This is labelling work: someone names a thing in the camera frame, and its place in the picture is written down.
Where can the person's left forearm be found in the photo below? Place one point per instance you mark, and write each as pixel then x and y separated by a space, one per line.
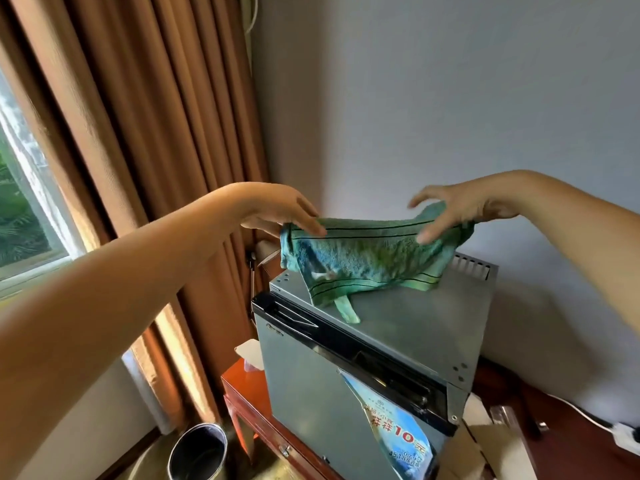
pixel 100 304

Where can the brown curtain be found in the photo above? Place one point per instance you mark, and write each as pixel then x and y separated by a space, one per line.
pixel 150 119

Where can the round metal trash bin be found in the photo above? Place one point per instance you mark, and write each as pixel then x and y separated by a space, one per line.
pixel 197 457

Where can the white power strip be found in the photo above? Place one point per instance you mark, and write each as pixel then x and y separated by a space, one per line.
pixel 580 409
pixel 627 437

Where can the grey mini fridge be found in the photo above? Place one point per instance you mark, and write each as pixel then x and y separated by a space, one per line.
pixel 415 334

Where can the person's right hand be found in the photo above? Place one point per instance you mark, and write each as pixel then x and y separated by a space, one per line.
pixel 475 199

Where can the white sheer curtain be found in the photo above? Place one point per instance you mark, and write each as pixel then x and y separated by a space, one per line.
pixel 50 204

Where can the person's left hand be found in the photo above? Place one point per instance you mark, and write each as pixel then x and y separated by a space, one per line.
pixel 270 204

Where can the person's right forearm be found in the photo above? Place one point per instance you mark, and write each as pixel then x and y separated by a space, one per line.
pixel 590 229

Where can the green blue cleaning cloth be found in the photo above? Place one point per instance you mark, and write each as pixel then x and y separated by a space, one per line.
pixel 370 259

